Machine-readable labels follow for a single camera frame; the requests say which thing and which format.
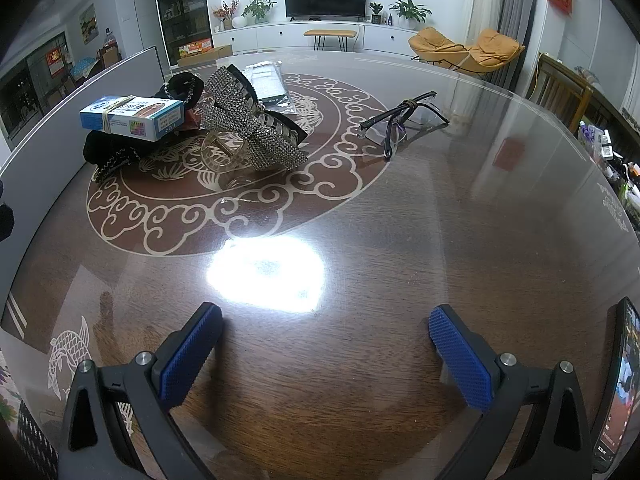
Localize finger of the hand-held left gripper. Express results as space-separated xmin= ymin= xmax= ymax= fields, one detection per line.
xmin=0 ymin=180 xmax=15 ymax=242

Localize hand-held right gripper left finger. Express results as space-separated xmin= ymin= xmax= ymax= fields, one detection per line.
xmin=57 ymin=301 xmax=224 ymax=480

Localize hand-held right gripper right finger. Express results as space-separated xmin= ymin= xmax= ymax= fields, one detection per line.
xmin=428 ymin=304 xmax=596 ymax=480

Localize black mesh basket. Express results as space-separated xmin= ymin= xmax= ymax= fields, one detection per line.
xmin=17 ymin=400 xmax=58 ymax=480

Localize rhinestone bow hair clip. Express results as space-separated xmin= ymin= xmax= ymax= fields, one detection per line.
xmin=200 ymin=64 xmax=311 ymax=176

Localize grey partition board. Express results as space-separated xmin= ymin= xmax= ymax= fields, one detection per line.
xmin=0 ymin=45 xmax=163 ymax=333

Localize dark window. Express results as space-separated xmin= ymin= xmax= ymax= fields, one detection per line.
xmin=0 ymin=32 xmax=68 ymax=141

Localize yellow rubber band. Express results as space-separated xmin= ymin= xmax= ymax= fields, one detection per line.
xmin=102 ymin=95 xmax=137 ymax=134

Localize smartphone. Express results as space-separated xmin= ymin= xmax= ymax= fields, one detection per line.
xmin=591 ymin=296 xmax=640 ymax=473

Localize floral cloth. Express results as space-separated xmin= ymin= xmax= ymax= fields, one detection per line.
xmin=0 ymin=350 xmax=21 ymax=431

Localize blue cloth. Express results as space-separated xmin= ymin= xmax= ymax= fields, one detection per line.
xmin=70 ymin=57 xmax=101 ymax=78

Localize blue white cardboard box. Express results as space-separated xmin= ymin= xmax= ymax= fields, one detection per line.
xmin=80 ymin=94 xmax=185 ymax=142

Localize clear safety glasses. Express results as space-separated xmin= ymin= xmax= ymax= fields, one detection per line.
xmin=359 ymin=91 xmax=450 ymax=160

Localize orange printed box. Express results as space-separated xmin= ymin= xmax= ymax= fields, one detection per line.
xmin=178 ymin=39 xmax=212 ymax=58

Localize cluttered wooden sideboard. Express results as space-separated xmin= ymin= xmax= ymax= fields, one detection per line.
xmin=575 ymin=75 xmax=640 ymax=211

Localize brown cardboard box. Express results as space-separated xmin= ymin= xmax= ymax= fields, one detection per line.
xmin=177 ymin=45 xmax=233 ymax=67

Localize clear plastic bag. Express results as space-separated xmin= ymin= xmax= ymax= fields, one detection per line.
xmin=240 ymin=60 xmax=294 ymax=116

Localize glass display cabinet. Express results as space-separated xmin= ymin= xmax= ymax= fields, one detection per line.
xmin=152 ymin=0 xmax=211 ymax=67

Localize wooden chair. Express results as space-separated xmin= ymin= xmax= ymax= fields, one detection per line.
xmin=527 ymin=52 xmax=593 ymax=126

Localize vase with red flowers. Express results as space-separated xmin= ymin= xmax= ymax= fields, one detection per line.
xmin=212 ymin=1 xmax=240 ymax=31

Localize orange lounge chair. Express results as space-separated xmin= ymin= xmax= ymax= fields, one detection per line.
xmin=462 ymin=28 xmax=526 ymax=76
xmin=408 ymin=27 xmax=468 ymax=67

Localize white television cabinet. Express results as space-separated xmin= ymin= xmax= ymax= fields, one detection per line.
xmin=212 ymin=21 xmax=426 ymax=54

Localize green potted plant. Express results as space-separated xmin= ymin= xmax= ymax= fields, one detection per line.
xmin=242 ymin=0 xmax=277 ymax=24

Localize grey curtain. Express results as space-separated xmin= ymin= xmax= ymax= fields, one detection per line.
xmin=500 ymin=0 xmax=538 ymax=86

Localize wooden bench with metal legs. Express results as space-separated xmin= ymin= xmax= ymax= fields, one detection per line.
xmin=304 ymin=29 xmax=358 ymax=52

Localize large leafy potted plant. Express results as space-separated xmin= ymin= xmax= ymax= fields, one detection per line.
xmin=389 ymin=0 xmax=432 ymax=29

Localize white curtain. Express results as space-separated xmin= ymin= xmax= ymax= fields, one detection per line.
xmin=462 ymin=0 xmax=508 ymax=48

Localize framed wall painting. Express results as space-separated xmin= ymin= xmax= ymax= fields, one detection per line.
xmin=79 ymin=4 xmax=97 ymax=43

